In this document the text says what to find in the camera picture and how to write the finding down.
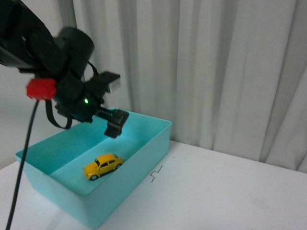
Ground red cable connector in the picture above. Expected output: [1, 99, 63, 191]
[26, 78, 57, 100]

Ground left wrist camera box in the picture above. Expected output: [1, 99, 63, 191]
[95, 71, 121, 93]

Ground white pleated curtain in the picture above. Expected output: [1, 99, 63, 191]
[0, 0, 307, 173]

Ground turquoise plastic bin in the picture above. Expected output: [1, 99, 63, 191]
[24, 112, 171, 229]

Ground yellow beetle toy car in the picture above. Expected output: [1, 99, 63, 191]
[83, 153, 124, 181]

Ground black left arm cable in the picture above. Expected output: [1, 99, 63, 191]
[5, 99, 40, 230]

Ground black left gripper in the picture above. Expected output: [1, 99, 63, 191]
[54, 73, 129, 138]

